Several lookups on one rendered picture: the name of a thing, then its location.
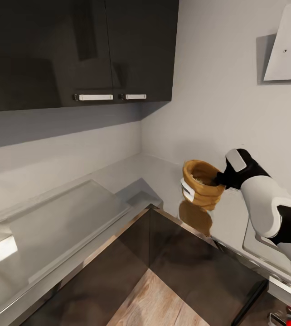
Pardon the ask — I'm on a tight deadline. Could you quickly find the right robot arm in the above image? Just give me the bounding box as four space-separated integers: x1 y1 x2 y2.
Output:
215 148 291 261

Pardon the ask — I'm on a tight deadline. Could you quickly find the popcorn bag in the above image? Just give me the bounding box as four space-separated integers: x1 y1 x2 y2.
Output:
181 160 226 211

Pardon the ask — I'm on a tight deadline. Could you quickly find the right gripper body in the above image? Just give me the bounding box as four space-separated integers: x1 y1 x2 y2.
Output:
215 172 239 189

